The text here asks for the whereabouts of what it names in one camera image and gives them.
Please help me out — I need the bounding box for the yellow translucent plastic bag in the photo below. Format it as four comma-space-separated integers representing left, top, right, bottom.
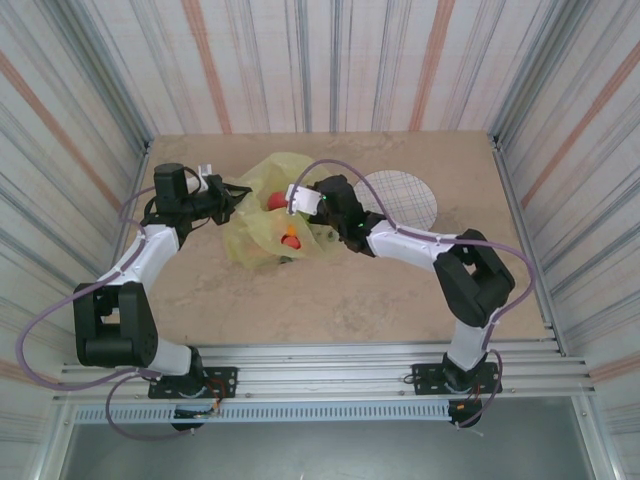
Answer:
223, 152, 346, 272

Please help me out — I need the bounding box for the white plaid round plate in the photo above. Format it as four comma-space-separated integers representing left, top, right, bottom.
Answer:
353, 169, 440, 233

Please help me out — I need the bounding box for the aluminium table side rail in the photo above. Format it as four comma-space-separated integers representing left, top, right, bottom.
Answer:
491, 132, 571, 358
112, 141, 152, 264

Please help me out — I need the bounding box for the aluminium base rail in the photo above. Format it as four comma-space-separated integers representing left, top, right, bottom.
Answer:
54, 339, 597, 402

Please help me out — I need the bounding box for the perforated grey cable duct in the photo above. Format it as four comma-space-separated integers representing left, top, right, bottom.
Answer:
74, 402, 451, 426

